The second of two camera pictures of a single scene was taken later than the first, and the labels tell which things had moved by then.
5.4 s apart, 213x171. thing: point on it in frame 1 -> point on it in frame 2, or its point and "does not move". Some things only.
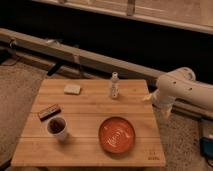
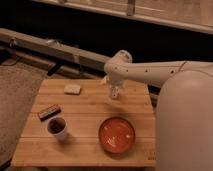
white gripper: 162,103 -> 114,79
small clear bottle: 114,85 does not move
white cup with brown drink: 57,126 does not move
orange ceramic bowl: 117,135 does not move
